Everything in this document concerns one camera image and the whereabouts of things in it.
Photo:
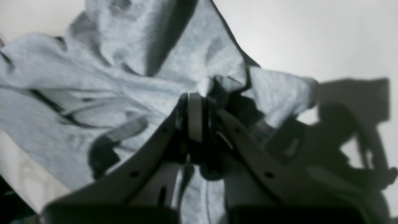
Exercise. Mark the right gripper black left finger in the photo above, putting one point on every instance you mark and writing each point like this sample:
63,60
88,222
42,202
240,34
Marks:
140,191

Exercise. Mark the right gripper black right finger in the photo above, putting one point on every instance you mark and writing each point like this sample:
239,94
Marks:
260,190

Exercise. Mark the grey t-shirt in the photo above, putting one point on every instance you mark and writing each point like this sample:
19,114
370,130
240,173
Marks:
119,72

